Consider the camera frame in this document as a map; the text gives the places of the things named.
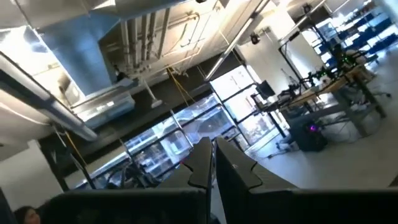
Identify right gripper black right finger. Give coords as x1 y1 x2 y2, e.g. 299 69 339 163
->
215 136 398 224

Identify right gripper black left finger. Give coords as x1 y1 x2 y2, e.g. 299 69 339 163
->
40 136 214 224

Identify black computer tower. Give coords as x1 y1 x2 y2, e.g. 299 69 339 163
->
290 119 328 153

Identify person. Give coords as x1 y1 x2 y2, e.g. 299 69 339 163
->
13 205 42 224

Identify grey ceiling ventilation unit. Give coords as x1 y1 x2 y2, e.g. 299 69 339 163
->
70 77 139 129

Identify black monitor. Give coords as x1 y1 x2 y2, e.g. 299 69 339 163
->
256 80 277 101

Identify wooden workbench with metal legs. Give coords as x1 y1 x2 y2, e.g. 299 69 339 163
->
279 63 388 138

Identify long white ceiling light bar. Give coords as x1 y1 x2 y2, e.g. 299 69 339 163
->
204 0 268 82

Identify white ceiling pipes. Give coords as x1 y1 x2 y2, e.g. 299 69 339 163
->
119 8 171 74

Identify blue storage shelving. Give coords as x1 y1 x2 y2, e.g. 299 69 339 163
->
313 0 398 65

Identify black framed window wall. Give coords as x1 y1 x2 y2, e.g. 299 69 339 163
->
123 64 292 189

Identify yellow hanging cable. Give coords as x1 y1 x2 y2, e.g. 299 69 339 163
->
167 66 196 107

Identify long white round duct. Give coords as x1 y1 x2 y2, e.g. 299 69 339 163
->
0 52 99 142

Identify large grey metal air duct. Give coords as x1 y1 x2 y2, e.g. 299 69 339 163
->
37 14 121 96

